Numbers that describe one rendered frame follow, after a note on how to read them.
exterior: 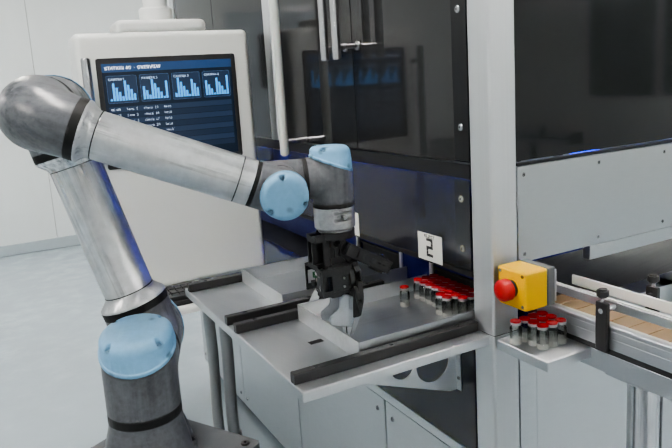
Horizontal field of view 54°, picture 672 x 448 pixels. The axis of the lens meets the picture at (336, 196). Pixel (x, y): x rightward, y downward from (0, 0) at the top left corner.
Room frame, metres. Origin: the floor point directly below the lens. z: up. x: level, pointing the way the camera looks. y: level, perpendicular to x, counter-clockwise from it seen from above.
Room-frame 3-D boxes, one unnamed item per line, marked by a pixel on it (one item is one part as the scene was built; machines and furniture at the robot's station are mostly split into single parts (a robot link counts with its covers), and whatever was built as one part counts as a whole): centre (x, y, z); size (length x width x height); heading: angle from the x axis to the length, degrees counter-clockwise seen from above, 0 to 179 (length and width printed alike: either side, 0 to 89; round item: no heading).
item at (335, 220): (1.18, 0.00, 1.14); 0.08 x 0.08 x 0.05
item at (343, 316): (1.16, 0.00, 0.95); 0.06 x 0.03 x 0.09; 118
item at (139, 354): (1.00, 0.33, 0.96); 0.13 x 0.12 x 0.14; 9
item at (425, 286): (1.37, -0.21, 0.91); 0.18 x 0.02 x 0.05; 28
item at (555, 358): (1.16, -0.38, 0.87); 0.14 x 0.13 x 0.02; 118
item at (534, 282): (1.16, -0.34, 1.00); 0.08 x 0.07 x 0.07; 118
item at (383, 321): (1.32, -0.11, 0.90); 0.34 x 0.26 x 0.04; 118
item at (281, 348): (1.44, 0.03, 0.87); 0.70 x 0.48 x 0.02; 28
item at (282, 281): (1.62, 0.05, 0.90); 0.34 x 0.26 x 0.04; 118
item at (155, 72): (2.02, 0.50, 1.19); 0.50 x 0.19 x 0.78; 116
